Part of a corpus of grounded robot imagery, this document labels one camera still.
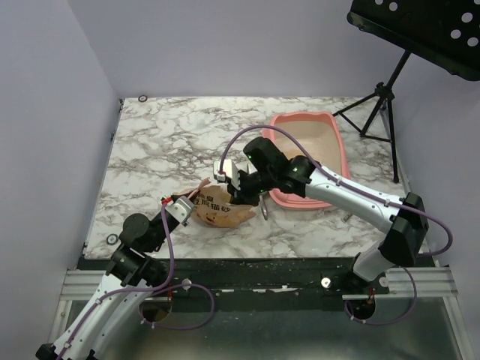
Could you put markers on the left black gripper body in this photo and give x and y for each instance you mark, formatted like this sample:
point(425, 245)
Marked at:
point(160, 234)

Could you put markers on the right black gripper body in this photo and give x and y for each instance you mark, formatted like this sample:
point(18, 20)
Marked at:
point(241, 185)

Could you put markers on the silver metal scoop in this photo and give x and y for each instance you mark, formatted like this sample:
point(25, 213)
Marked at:
point(263, 207)

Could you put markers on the orange cat litter bag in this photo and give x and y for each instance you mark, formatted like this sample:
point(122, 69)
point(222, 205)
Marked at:
point(213, 206)

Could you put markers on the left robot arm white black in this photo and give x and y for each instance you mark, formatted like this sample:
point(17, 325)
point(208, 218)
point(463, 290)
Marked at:
point(131, 276)

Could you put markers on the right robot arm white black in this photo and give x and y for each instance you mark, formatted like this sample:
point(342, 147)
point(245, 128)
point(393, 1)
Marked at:
point(401, 219)

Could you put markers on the pink litter box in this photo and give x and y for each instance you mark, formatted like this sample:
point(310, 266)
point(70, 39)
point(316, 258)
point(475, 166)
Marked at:
point(319, 134)

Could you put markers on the black music stand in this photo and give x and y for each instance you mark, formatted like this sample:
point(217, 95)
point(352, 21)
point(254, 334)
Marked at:
point(444, 33)

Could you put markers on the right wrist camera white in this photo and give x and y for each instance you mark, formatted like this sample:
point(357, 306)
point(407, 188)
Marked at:
point(228, 174)

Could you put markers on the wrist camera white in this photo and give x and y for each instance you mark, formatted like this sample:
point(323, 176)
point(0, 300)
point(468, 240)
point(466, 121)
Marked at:
point(228, 174)
point(179, 211)

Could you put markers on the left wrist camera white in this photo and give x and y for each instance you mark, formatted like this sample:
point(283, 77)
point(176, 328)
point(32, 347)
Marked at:
point(179, 211)

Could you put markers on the black table front rail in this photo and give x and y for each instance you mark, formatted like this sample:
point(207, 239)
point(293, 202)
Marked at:
point(268, 284)

